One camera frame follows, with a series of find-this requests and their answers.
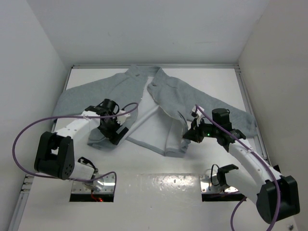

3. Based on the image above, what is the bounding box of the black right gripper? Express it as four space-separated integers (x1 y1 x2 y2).
183 116 219 144

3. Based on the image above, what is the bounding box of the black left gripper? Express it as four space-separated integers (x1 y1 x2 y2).
97 114 128 145

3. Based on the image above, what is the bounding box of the grey zip-up jacket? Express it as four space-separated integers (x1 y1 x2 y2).
53 65 257 158

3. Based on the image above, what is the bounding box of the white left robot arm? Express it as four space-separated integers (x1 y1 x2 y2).
34 99 130 181

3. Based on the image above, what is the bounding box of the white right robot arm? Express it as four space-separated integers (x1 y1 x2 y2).
183 105 300 229

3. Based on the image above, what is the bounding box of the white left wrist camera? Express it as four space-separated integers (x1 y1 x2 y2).
116 110 130 125

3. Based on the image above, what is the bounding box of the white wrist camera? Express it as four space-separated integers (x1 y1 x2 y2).
191 108 204 126
116 110 130 125

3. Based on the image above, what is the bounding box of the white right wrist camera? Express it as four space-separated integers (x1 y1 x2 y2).
191 108 204 126

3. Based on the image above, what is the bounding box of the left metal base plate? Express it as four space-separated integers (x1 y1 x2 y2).
71 173 116 194

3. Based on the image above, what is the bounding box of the metal base plate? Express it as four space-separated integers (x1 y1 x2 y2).
199 174 240 195
71 173 116 194

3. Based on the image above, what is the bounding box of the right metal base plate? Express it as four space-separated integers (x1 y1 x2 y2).
199 174 240 195

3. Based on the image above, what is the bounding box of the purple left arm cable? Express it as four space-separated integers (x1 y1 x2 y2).
12 102 140 184

